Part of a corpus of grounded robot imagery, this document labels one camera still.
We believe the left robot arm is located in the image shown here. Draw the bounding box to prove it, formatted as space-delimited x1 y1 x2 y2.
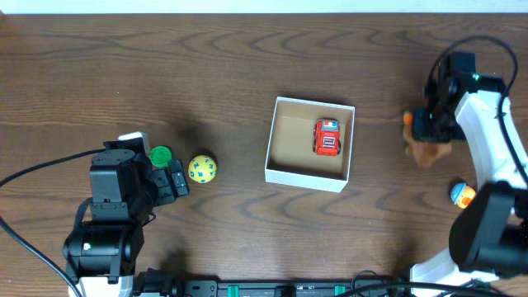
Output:
63 148 190 296

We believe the black rail with green clips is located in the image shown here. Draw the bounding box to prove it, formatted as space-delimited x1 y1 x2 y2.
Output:
130 269 400 297

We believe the white cardboard box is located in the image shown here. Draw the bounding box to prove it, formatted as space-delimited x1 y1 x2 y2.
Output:
264 97 356 193

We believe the green round toy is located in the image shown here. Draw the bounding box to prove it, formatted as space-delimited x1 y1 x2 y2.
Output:
149 146 172 168

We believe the red toy fire truck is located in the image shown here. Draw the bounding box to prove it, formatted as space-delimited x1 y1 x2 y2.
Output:
313 118 341 157

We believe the blue and yellow duck toy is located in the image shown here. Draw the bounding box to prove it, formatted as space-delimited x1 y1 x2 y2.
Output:
450 182 476 209

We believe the brown plush toy with carrot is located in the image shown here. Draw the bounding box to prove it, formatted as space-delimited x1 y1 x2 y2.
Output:
403 111 452 169

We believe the yellow ball with blue letters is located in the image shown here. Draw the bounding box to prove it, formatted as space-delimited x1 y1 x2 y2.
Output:
188 155 217 183

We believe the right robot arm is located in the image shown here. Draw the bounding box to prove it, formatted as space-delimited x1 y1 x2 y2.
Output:
385 35 527 296

